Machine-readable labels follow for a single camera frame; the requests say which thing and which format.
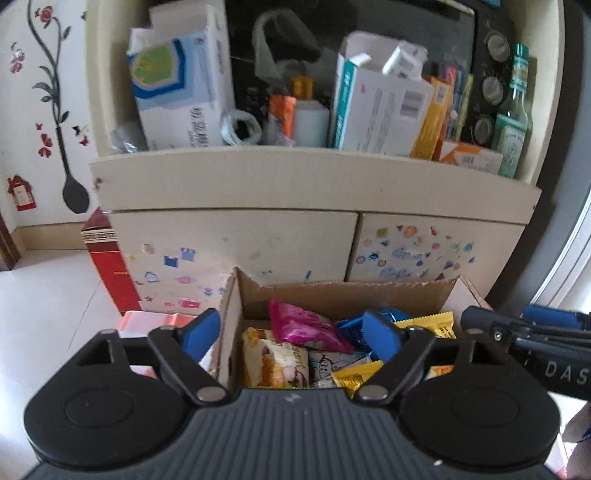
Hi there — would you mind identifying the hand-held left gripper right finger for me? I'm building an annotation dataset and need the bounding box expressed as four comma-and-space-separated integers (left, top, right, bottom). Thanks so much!
353, 309, 514, 407

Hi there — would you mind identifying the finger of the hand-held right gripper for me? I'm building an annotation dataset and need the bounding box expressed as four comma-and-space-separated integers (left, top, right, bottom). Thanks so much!
522, 304, 591, 332
461, 305, 525, 344

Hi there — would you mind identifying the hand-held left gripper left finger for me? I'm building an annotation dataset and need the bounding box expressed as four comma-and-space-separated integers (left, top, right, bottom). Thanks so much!
75, 308, 232, 407

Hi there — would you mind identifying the blue snack packet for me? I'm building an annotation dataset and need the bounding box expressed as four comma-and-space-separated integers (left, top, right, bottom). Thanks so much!
336, 310, 411, 361

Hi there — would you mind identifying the yellow snack packet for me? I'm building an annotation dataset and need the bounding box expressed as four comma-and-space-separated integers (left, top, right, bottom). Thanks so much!
396, 311, 455, 340
331, 360, 385, 398

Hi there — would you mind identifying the brown cardboard box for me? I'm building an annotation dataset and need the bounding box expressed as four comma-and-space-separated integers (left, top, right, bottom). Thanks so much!
210, 267, 494, 391

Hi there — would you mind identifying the white cartoon snack packet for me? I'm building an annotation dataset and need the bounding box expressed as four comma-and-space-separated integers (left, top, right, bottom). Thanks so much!
307, 350, 370, 389

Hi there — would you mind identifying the cream orange snack packet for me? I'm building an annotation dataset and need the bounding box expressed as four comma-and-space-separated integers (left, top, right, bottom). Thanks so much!
242, 327, 309, 388

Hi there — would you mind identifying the magenta pink snack packet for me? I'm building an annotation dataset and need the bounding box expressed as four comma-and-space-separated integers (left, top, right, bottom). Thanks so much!
269, 300, 355, 355

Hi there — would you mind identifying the pink checkered tablecloth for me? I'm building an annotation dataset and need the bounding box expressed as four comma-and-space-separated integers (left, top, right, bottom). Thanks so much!
117, 310, 591, 480

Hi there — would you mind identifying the red carton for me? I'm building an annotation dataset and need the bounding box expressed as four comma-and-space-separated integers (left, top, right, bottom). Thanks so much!
81, 207, 141, 312

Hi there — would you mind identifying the cream cabinet with stickers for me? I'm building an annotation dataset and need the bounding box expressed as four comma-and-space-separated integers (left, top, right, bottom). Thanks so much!
85, 0, 566, 319

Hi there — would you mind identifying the orange white small box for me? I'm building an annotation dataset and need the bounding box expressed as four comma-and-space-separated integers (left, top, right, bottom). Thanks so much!
438, 138, 505, 175

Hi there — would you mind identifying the green glass bottle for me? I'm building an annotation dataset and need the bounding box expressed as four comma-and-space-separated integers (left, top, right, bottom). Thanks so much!
490, 44, 533, 180

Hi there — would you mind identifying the orange yellow box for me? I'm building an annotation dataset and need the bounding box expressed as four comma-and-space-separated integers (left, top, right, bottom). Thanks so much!
410, 76, 455, 161

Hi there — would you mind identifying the grey plastic roll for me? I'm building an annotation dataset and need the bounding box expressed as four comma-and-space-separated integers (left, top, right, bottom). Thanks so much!
222, 110, 263, 146

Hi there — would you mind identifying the grey crumpled wrap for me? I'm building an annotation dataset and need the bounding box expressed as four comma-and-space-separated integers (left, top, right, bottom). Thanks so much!
111, 124, 148, 155

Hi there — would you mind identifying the brown wooden door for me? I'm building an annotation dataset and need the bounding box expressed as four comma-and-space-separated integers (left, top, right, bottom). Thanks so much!
0, 212, 26, 271

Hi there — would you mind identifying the teal white open carton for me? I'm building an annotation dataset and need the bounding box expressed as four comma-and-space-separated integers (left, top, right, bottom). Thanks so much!
329, 31, 437, 158

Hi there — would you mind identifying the white plastic bottle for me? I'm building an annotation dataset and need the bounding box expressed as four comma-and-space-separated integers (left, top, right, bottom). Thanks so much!
292, 98, 330, 148

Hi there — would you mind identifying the bundle of coloured markers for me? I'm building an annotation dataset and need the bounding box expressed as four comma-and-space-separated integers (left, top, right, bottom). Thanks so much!
429, 62, 474, 141

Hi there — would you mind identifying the blue white carton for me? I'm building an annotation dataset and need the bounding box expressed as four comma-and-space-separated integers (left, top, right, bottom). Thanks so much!
127, 0, 236, 151

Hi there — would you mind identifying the small gold container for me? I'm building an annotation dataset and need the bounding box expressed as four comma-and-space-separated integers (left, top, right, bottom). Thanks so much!
290, 76, 317, 100

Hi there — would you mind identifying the black toaster oven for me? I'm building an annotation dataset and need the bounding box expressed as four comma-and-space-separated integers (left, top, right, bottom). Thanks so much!
224, 0, 520, 148

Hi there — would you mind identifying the clear plastic bag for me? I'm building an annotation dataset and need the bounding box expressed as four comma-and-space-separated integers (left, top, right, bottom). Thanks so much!
252, 10, 319, 88

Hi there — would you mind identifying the flower wall sticker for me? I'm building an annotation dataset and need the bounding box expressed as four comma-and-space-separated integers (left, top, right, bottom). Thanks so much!
9, 0, 93, 214

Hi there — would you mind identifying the red house wall sticker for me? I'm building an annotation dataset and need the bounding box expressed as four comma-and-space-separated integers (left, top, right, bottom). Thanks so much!
7, 174, 37, 212

